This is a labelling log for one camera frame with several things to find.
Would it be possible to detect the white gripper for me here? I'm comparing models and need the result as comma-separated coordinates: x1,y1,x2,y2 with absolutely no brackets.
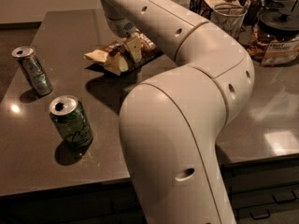
101,0,142,63

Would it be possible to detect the brown chip bag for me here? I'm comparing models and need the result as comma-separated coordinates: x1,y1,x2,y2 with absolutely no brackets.
83,30,163,76

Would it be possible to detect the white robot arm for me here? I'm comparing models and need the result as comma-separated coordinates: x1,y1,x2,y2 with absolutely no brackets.
101,0,254,224

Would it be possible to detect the green soda can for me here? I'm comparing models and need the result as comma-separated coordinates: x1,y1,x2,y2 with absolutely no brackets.
49,95,93,151

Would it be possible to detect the silver blue soda can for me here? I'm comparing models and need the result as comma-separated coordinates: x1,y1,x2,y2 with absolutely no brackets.
11,46,52,96

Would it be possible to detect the glass snack jar black lid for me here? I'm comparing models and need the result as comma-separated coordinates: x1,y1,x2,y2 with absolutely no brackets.
246,9,299,66

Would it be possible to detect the wire mesh cup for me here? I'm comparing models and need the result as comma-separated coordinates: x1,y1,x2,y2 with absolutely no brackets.
210,3,247,39

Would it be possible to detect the black drawer handle right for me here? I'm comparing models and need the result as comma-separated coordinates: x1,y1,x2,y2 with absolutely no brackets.
272,191,297,204

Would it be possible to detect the black drawer handle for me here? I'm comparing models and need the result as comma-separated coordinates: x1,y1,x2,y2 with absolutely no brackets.
249,209,270,220
272,191,297,204

